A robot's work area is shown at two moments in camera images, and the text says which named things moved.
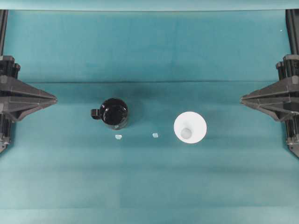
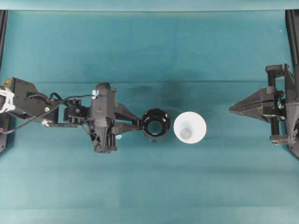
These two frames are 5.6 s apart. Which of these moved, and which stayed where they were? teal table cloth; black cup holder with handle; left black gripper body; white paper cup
Moved: black cup holder with handle; left black gripper body
Stayed: teal table cloth; white paper cup
